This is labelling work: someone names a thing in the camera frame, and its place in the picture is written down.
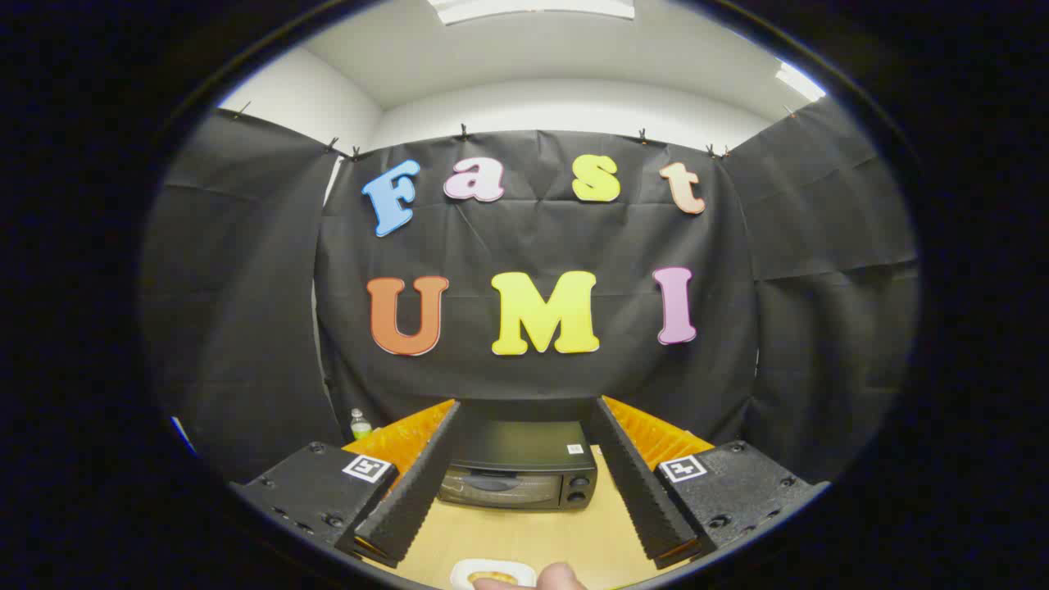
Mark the white plate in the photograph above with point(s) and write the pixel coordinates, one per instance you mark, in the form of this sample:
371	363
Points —
508	566

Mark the small ceiling light panel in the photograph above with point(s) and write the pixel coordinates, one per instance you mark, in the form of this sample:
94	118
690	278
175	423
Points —
799	82

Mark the round golden bread bun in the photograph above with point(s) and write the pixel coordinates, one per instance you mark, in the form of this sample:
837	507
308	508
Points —
492	578

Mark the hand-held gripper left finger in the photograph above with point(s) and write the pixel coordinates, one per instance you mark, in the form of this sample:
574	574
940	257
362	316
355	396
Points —
414	492

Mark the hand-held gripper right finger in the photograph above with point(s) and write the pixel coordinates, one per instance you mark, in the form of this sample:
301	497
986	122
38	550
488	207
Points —
639	492

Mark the green label plastic bottle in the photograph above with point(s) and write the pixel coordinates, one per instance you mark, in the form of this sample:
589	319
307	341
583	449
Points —
361	426

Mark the long ceiling light panel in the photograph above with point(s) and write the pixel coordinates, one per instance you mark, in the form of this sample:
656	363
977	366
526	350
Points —
533	8

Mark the black toaster oven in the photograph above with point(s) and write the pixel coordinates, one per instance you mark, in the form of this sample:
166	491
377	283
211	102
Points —
524	449

